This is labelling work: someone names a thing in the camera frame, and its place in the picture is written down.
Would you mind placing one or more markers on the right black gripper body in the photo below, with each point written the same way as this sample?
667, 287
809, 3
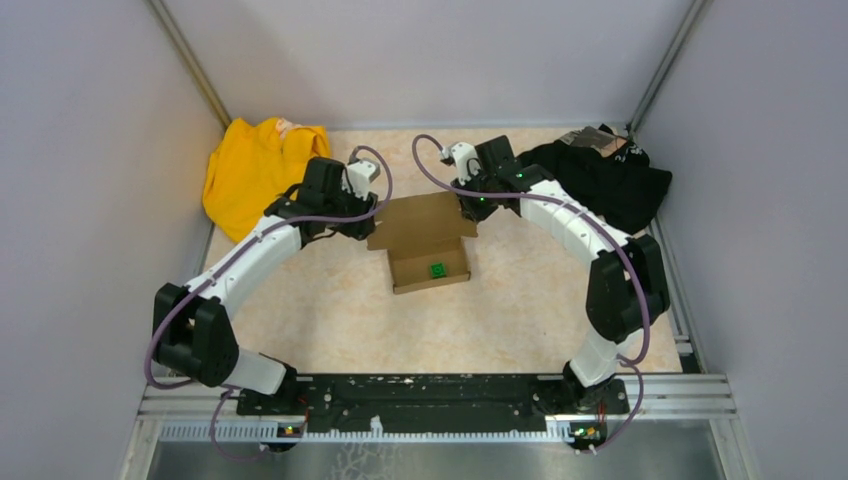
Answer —
479, 207

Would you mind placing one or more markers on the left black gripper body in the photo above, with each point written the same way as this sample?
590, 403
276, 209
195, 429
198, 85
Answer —
348, 204

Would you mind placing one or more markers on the brown cardboard box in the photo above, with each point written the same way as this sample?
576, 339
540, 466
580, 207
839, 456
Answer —
421, 230

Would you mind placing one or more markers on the small green block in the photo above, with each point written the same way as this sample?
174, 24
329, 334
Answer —
437, 271

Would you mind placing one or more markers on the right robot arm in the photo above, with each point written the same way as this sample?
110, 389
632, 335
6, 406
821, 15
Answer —
627, 287

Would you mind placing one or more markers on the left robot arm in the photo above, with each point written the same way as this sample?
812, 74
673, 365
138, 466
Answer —
192, 331

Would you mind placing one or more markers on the yellow shirt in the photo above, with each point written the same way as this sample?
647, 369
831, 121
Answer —
253, 165

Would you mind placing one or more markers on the black shirt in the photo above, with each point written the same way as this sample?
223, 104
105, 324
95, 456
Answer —
607, 173

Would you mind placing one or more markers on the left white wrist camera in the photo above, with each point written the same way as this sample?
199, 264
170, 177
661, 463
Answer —
359, 176

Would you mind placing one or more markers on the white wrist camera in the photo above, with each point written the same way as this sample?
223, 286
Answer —
464, 157
359, 176

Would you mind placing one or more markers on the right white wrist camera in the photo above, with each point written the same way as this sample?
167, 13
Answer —
464, 157

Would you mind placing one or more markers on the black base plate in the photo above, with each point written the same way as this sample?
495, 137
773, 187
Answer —
435, 403

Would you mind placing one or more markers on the aluminium frame rail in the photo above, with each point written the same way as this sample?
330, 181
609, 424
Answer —
199, 413

